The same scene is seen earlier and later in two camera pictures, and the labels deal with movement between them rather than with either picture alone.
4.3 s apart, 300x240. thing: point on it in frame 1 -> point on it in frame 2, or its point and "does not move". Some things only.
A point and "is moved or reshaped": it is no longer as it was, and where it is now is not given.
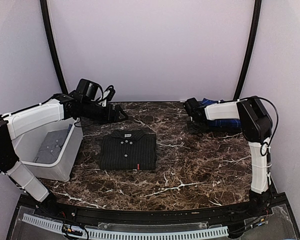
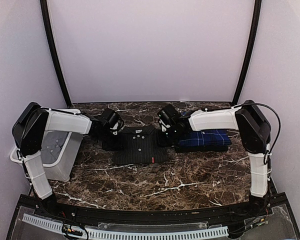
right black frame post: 249,49 does not move
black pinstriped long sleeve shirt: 129,149 is moved or reshaped
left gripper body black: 89,112 -> 110,143
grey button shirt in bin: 51,145 does not move
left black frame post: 44,11 does not move
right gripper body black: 198,127 -> 171,137
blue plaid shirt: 220,123 is moved or reshaped
